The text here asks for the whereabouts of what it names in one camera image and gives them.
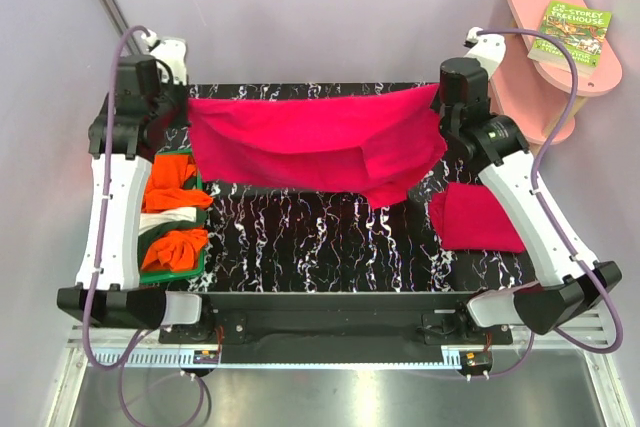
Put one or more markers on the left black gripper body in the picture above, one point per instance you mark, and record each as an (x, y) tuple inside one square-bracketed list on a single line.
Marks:
[(172, 102)]

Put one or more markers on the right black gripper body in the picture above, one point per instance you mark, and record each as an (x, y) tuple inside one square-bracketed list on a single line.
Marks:
[(444, 121)]

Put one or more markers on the magenta t-shirt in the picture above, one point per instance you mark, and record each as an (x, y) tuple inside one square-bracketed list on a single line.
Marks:
[(378, 146)]

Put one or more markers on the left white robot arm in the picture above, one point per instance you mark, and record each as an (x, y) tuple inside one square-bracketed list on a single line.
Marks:
[(107, 292)]

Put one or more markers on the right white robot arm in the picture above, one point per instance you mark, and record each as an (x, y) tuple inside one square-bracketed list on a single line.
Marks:
[(569, 278)]

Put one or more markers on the pink three-tier shelf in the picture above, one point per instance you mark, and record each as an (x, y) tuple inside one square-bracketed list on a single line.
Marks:
[(533, 82)]

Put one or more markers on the orange t-shirt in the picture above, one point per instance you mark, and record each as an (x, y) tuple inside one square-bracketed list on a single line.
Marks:
[(172, 197)]

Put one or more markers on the folded dark pink t-shirt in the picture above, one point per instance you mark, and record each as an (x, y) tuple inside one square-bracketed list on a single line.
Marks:
[(469, 217)]

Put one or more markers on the green plastic basket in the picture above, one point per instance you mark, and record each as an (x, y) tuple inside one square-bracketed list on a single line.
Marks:
[(170, 274)]

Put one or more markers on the white t-shirt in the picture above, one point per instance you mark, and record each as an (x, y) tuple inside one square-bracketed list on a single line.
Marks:
[(149, 221)]

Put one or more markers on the green storey treehouse book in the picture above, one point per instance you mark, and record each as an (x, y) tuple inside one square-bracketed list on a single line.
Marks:
[(581, 30)]

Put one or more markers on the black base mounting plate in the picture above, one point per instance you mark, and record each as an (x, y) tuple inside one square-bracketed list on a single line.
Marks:
[(245, 317)]

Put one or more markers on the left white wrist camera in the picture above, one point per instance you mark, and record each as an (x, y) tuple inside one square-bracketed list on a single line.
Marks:
[(171, 54)]

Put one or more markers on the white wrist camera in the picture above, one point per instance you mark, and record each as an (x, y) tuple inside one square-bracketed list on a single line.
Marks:
[(488, 49), (171, 54)]

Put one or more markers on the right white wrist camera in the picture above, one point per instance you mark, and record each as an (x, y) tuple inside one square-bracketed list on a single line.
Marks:
[(488, 49)]

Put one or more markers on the aluminium rail frame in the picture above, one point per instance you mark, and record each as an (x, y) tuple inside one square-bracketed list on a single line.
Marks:
[(293, 352)]

